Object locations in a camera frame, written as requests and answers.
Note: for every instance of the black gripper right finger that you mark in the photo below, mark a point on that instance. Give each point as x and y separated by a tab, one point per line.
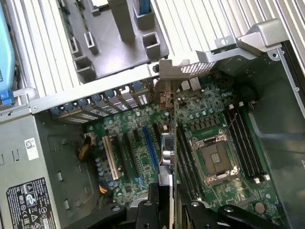
188	217

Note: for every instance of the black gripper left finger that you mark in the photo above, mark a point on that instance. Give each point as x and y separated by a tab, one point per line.
147	214

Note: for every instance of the long black expansion slot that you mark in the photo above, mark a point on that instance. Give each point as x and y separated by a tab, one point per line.
121	157
131	155

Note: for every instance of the blue expansion slot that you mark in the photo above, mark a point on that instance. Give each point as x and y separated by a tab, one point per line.
150	148

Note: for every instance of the white expansion slot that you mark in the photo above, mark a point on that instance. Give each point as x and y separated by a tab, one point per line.
110	158

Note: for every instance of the short black expansion slot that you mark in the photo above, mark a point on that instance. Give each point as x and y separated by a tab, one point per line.
137	134

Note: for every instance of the metal CPU socket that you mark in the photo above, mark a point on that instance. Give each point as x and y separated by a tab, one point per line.
214	157

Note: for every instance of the silver coin cell battery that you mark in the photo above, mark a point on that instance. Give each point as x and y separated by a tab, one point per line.
260	207

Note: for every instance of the grey metal PC case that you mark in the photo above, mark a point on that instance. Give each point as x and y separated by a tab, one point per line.
274	155

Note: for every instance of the green motherboard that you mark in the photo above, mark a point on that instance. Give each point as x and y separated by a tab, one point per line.
207	107

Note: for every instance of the grey power supply unit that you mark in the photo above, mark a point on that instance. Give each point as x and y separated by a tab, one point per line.
21	171

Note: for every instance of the grey parts rack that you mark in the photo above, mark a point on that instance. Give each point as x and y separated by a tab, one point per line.
107	40

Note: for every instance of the blue clip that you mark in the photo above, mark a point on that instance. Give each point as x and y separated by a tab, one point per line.
6	96

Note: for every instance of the blue part in rack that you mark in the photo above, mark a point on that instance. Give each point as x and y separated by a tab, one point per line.
144	7

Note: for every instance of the light blue box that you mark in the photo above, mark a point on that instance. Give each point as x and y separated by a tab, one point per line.
4	47

